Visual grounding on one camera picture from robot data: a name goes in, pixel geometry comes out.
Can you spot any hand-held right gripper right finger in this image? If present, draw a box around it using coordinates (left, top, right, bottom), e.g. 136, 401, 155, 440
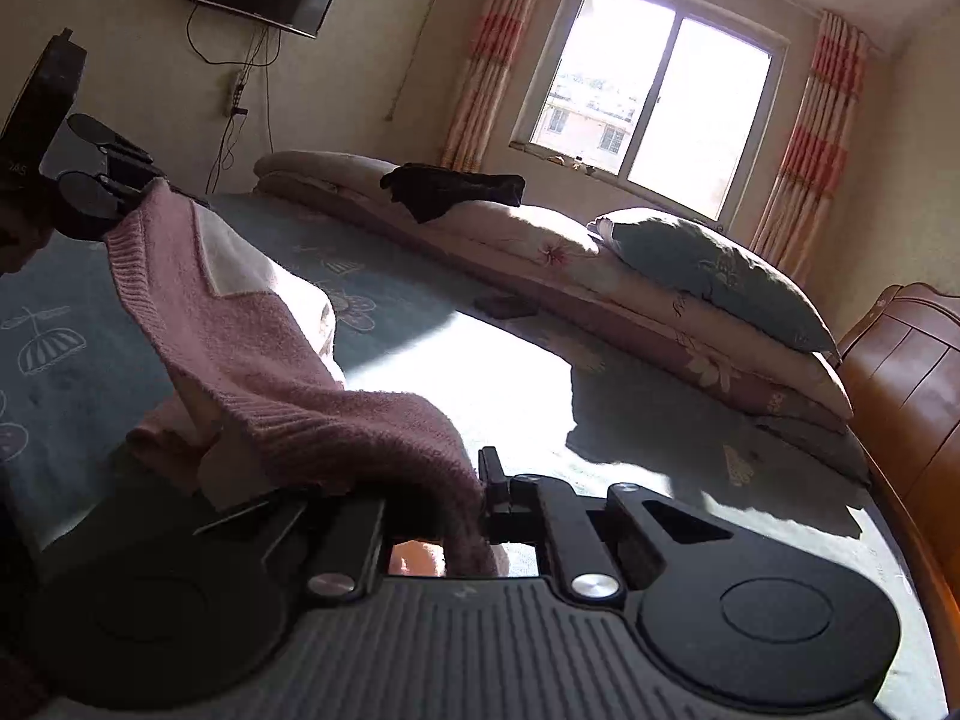
478, 447, 736, 602

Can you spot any folded floral quilt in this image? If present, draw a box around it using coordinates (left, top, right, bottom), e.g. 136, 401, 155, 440
251, 150, 856, 436

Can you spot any wooden headboard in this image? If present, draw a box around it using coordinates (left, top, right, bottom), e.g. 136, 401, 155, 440
836, 283, 960, 691

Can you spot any window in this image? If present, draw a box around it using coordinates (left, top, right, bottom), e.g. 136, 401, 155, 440
510, 0, 788, 222

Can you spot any pink and white knit sweater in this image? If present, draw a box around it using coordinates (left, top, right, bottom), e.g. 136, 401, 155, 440
103, 180, 505, 578

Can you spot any grey-green pillow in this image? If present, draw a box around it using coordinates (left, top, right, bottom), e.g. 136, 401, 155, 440
587, 208, 839, 355

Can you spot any thin wall cord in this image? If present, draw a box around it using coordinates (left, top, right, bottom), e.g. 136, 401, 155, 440
385, 0, 452, 122

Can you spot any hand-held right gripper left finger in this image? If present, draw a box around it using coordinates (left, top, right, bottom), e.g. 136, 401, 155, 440
191, 495, 389, 602

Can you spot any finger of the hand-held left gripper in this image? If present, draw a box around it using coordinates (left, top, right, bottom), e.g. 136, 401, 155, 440
105, 135, 155, 166
97, 174, 211, 207

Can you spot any black garment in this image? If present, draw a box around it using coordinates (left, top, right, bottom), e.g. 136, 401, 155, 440
380, 163, 526, 224

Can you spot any black television cable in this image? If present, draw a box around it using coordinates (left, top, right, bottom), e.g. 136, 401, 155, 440
187, 4, 275, 196

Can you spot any pink striped curtain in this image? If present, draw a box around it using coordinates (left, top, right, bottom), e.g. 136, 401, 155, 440
440, 0, 560, 170
750, 10, 871, 278

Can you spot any small dark flat object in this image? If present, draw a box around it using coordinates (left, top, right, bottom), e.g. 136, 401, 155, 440
474, 292, 541, 320

